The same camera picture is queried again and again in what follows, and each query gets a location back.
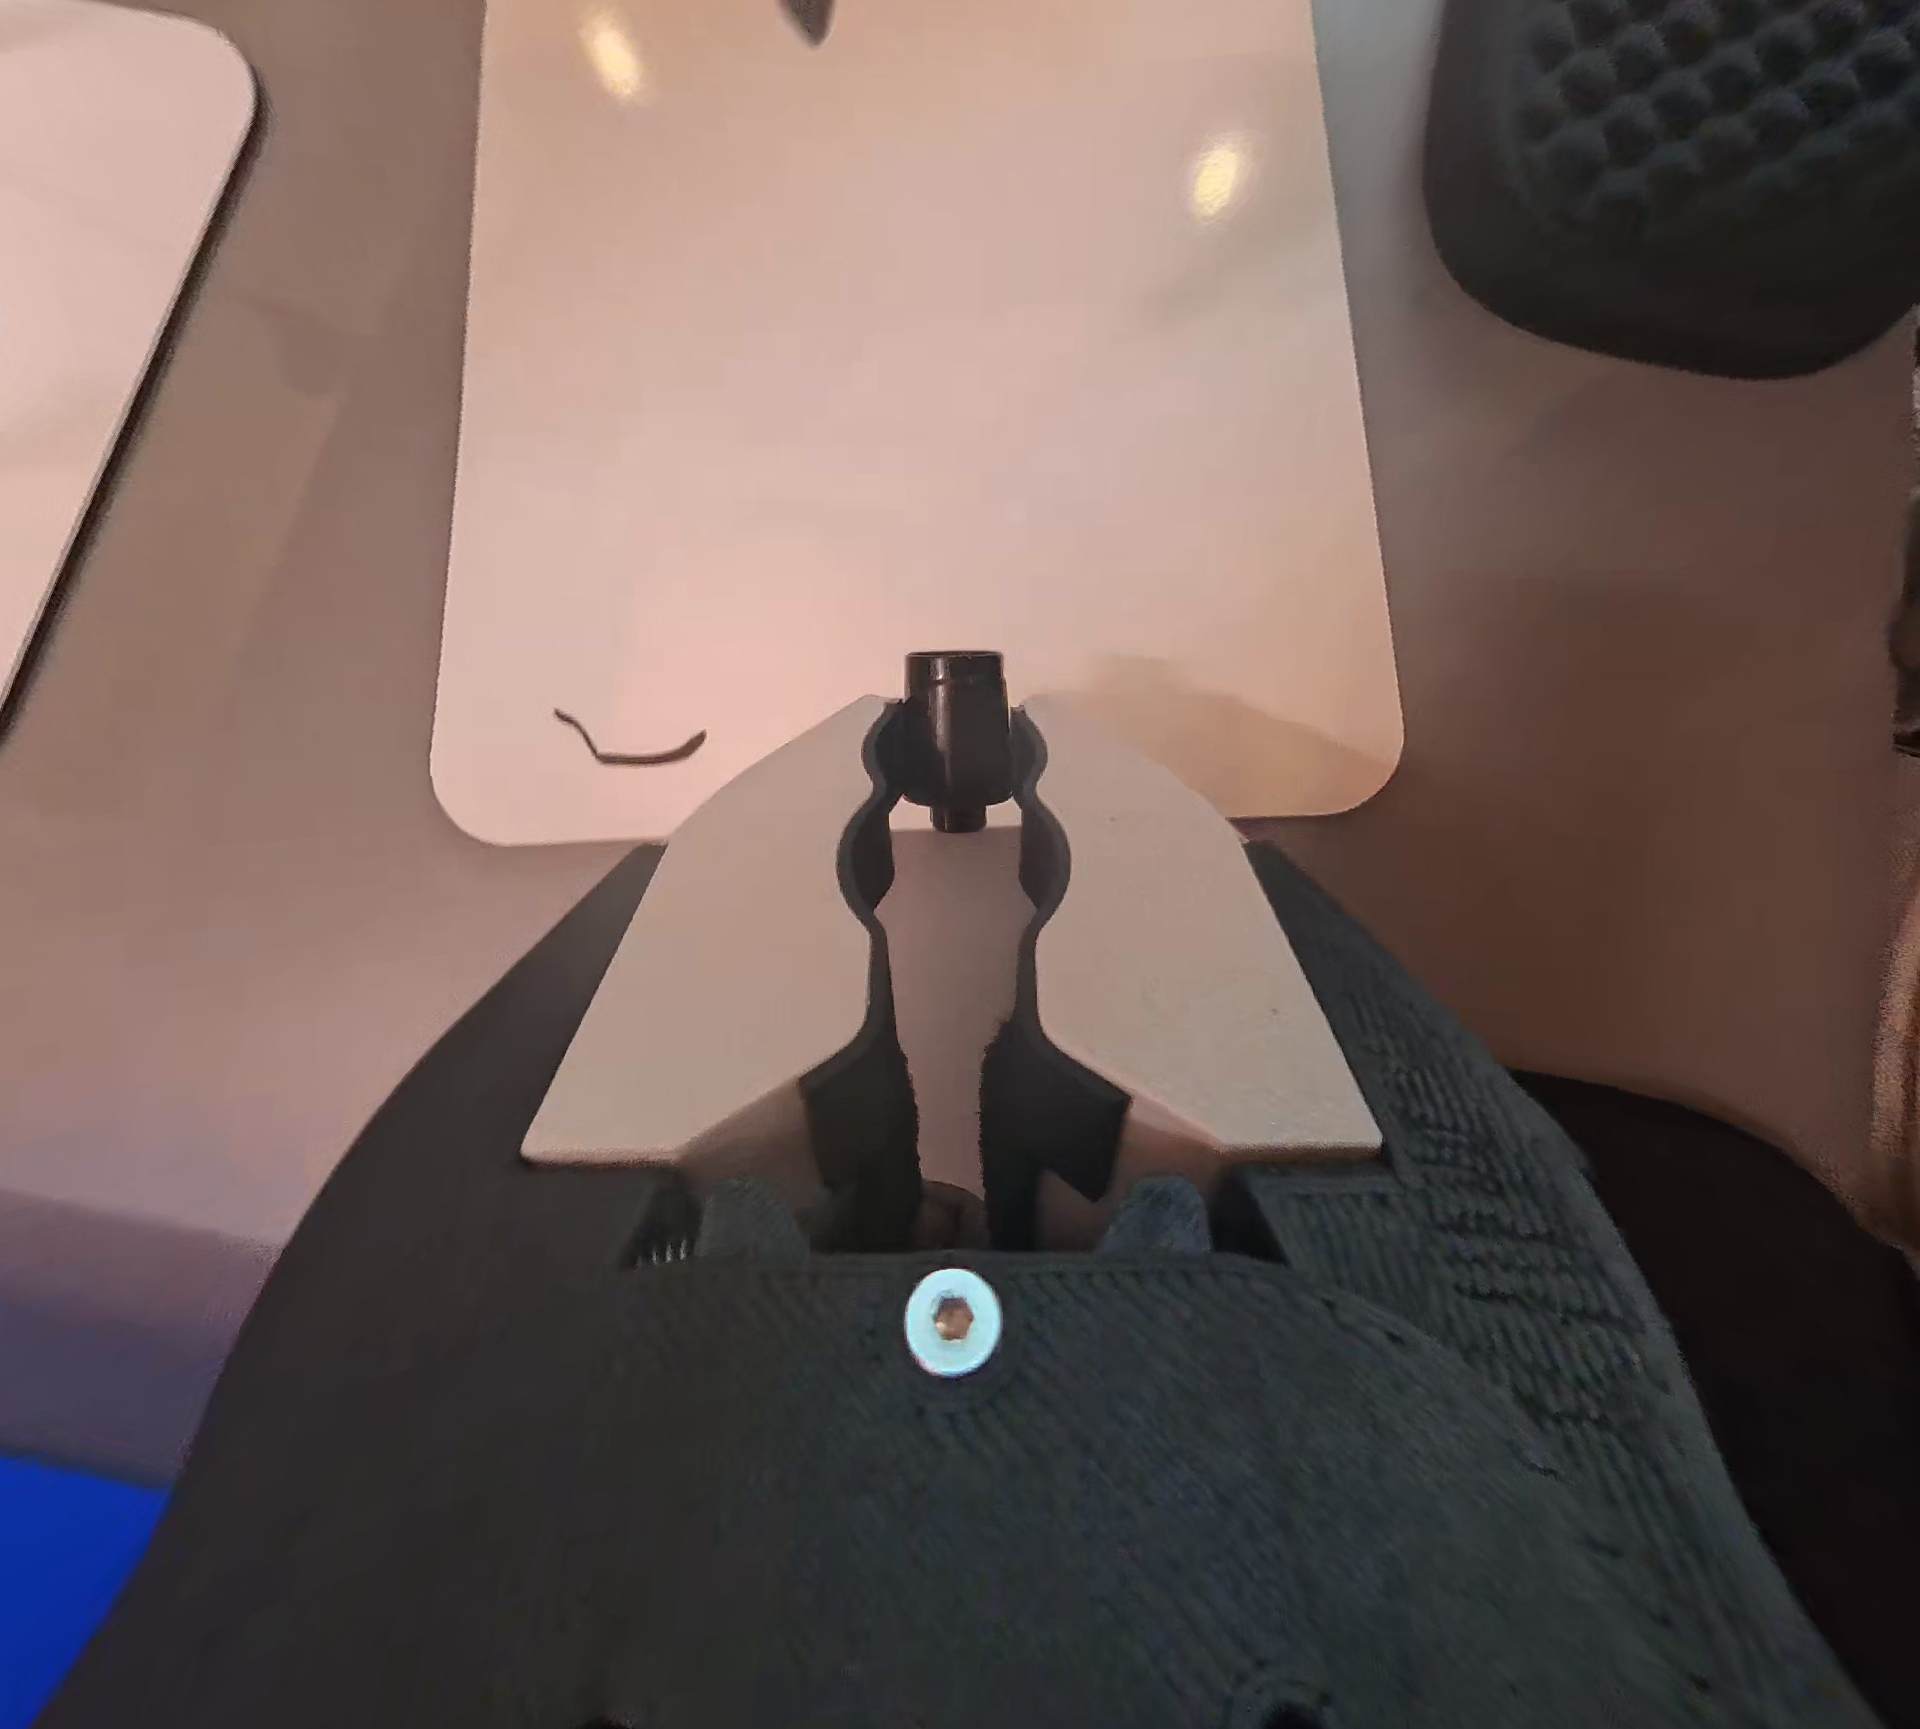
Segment blank white board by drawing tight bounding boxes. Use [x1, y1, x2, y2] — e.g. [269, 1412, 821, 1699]
[0, 0, 262, 718]

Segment white board with black scribble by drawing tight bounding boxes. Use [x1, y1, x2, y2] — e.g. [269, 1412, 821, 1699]
[429, 0, 1406, 848]

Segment blue plastic bin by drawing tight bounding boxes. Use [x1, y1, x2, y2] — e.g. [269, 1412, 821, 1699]
[0, 1450, 171, 1729]

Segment black marker cap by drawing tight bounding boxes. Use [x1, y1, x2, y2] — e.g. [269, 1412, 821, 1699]
[903, 652, 1011, 834]

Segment dark cloth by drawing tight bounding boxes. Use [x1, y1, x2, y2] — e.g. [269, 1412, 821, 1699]
[1506, 1068, 1920, 1729]

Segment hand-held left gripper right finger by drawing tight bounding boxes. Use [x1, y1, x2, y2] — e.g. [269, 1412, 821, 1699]
[983, 694, 1382, 1246]

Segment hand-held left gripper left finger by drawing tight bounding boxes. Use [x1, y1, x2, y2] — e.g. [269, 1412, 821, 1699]
[522, 694, 920, 1250]

